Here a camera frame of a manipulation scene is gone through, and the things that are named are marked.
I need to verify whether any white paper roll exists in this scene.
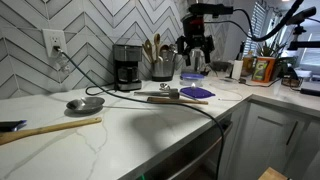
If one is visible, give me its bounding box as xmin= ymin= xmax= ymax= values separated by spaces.
xmin=231 ymin=59 xmax=244 ymax=81

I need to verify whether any thin white cable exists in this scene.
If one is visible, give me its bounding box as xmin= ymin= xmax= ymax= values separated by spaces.
xmin=207 ymin=81 xmax=245 ymax=102

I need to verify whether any tall wooden spoon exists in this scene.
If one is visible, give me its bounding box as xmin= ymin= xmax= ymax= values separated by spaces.
xmin=153 ymin=32 xmax=162 ymax=63

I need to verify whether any black red robot gripper body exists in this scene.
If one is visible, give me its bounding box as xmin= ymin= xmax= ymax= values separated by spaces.
xmin=181 ymin=13 xmax=206 ymax=48

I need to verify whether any black camera stand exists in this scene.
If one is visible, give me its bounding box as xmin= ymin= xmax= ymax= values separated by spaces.
xmin=285 ymin=5 xmax=320 ymax=52

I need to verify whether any long black power cable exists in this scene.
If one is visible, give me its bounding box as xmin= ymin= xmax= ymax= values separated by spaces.
xmin=53 ymin=45 xmax=226 ymax=180

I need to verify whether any black cabinet handle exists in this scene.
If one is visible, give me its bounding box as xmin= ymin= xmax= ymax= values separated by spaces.
xmin=285 ymin=120 xmax=299 ymax=147

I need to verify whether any green potted plant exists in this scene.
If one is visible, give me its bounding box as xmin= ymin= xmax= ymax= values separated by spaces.
xmin=255 ymin=32 xmax=285 ymax=60

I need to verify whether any wide wooden spoon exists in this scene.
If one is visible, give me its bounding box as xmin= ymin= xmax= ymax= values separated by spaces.
xmin=142 ymin=38 xmax=156 ymax=64

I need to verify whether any grey cabinet door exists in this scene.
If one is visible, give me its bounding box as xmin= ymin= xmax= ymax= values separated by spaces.
xmin=233 ymin=101 xmax=309 ymax=180

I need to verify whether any short wooden spatula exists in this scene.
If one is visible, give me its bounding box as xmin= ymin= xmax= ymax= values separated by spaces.
xmin=146 ymin=96 xmax=209 ymax=106

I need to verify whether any clear lunchbox light blue lid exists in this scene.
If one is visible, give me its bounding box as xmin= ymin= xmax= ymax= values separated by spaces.
xmin=179 ymin=72 xmax=205 ymax=88

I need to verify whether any black flat device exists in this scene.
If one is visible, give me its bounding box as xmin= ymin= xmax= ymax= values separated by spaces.
xmin=299 ymin=87 xmax=320 ymax=98

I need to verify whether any grey metal spatula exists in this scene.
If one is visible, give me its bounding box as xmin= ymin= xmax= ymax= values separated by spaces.
xmin=133 ymin=89 xmax=181 ymax=100

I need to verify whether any steel utensil holder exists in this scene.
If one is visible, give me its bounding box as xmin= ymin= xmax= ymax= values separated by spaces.
xmin=151 ymin=59 xmax=176 ymax=83

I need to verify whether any stainless dishwasher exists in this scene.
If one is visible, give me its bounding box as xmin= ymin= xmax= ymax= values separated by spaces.
xmin=131 ymin=112 xmax=234 ymax=180

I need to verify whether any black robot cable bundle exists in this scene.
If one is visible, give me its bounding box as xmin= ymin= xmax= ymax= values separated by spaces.
xmin=203 ymin=0 xmax=305 ymax=43

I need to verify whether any dark metal ladle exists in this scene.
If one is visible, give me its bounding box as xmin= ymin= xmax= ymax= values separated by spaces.
xmin=159 ymin=44 xmax=170 ymax=62

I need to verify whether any long wooden spatula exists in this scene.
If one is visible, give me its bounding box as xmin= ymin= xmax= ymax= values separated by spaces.
xmin=0 ymin=116 xmax=103 ymax=147

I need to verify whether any white wall outlet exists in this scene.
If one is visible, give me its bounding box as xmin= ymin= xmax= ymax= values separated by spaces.
xmin=41 ymin=28 xmax=68 ymax=59

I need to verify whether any amber bottle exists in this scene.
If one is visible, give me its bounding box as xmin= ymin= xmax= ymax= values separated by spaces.
xmin=241 ymin=54 xmax=255 ymax=77

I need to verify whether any light wooden block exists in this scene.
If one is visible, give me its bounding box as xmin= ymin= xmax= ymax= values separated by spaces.
xmin=257 ymin=166 xmax=289 ymax=180

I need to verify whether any silver round pan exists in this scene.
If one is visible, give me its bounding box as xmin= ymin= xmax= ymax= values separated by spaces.
xmin=65 ymin=96 xmax=154 ymax=116

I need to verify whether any silver metal utensil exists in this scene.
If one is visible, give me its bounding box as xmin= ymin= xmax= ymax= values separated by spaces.
xmin=168 ymin=43 xmax=178 ymax=62

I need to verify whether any purple plate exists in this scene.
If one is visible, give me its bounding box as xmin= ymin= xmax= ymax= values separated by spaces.
xmin=179 ymin=86 xmax=216 ymax=100

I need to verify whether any black silver coffee maker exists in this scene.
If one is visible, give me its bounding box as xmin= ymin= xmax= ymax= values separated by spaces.
xmin=112 ymin=43 xmax=144 ymax=93

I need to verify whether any coffee maker black cord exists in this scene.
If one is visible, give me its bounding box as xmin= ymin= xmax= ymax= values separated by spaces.
xmin=84 ymin=84 xmax=116 ymax=97

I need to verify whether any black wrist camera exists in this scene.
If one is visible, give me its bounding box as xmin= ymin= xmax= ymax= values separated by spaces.
xmin=188 ymin=2 xmax=235 ymax=19

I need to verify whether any orange drink mix canister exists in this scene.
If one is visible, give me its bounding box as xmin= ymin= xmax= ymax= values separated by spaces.
xmin=251 ymin=56 xmax=277 ymax=84

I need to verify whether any dark blue flat object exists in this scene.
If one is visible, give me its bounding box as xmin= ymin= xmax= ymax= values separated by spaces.
xmin=0 ymin=119 xmax=28 ymax=133

